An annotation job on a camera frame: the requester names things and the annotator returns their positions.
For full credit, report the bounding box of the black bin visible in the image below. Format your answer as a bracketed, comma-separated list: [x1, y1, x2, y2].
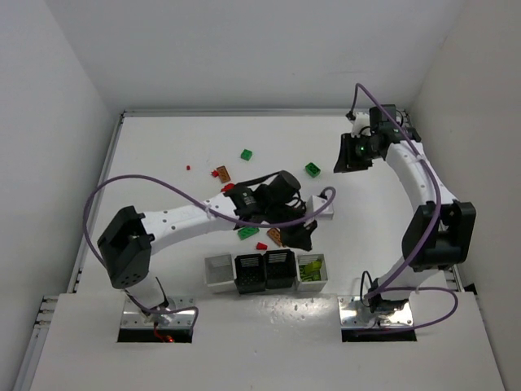
[234, 253, 266, 295]
[264, 249, 296, 289]

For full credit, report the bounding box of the black bin left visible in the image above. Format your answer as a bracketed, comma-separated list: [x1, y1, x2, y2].
[234, 253, 266, 295]

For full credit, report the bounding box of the green small lego brick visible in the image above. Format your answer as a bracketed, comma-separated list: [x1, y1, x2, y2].
[240, 149, 253, 161]

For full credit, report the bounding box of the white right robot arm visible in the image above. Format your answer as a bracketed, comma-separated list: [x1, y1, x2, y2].
[334, 105, 476, 312]

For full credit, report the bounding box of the green upside-down lego brick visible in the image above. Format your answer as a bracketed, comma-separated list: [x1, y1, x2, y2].
[304, 162, 321, 178]

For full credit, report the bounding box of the white bin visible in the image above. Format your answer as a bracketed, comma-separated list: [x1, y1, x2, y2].
[204, 253, 236, 293]
[296, 254, 328, 292]

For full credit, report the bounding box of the red round lego piece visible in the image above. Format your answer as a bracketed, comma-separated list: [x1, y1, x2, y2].
[221, 183, 235, 193]

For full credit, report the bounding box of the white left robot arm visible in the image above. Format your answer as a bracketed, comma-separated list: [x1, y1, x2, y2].
[97, 171, 317, 314]

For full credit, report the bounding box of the green long lego brick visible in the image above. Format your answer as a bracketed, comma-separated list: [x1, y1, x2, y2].
[237, 226, 260, 240]

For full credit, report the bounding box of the orange brown lego brick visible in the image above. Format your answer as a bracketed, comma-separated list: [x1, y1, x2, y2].
[216, 165, 231, 183]

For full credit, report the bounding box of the black bin right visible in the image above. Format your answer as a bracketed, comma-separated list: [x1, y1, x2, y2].
[264, 249, 296, 289]

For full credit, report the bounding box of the lime square lego brick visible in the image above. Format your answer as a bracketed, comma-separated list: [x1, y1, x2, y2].
[299, 261, 322, 282]

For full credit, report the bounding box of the white bin far right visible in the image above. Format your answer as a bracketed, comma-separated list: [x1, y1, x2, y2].
[296, 254, 328, 292]

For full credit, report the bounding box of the white bin far left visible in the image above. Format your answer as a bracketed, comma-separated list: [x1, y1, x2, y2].
[204, 253, 236, 293]

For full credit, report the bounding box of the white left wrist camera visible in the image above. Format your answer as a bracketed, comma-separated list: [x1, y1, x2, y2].
[306, 195, 334, 220]

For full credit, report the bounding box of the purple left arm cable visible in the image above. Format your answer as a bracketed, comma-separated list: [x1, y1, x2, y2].
[83, 174, 337, 331]

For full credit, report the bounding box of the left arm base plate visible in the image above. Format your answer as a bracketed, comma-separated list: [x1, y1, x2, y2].
[120, 297, 199, 330]

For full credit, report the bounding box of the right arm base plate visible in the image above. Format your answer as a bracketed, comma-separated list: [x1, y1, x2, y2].
[337, 296, 414, 331]

